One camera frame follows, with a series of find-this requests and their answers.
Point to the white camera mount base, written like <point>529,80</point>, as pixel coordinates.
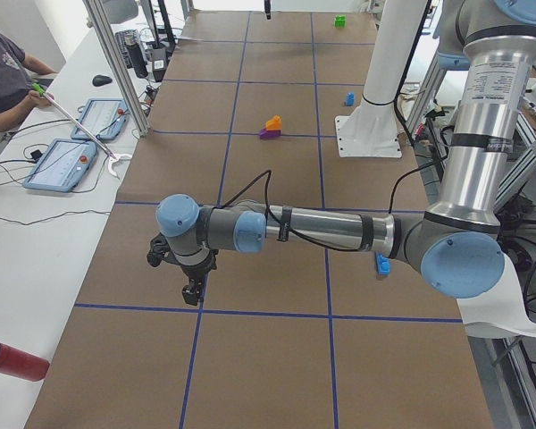
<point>371,130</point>

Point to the orange trapezoid block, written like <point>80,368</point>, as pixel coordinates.
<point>275,123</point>

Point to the blue block near base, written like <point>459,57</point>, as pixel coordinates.
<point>349,99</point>

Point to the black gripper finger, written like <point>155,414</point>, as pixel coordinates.
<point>193,292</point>

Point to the purple trapezoid block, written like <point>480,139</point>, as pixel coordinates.
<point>269,134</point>

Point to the grabber reach tool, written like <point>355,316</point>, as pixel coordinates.
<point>113,158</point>

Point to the aluminium frame post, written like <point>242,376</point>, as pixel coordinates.
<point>104,32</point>

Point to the teach pendant far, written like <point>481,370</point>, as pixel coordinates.
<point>104,117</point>

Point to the red cylinder bottle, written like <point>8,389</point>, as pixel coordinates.
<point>21,364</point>

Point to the brown paper mat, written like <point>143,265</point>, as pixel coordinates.
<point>289,335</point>

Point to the green double block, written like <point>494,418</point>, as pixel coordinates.
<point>340,21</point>

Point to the seated person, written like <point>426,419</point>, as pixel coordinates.
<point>17,96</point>

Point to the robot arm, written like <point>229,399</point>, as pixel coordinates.
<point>453,244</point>

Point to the black computer mouse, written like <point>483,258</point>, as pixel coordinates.
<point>100,80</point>

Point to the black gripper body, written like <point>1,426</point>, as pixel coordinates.
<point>196,271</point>

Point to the teach pendant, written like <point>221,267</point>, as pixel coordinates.
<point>104,117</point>
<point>62,166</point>

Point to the blue block far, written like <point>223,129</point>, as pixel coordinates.
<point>382,265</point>

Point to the teach pendant near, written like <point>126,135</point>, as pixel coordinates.
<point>62,166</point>

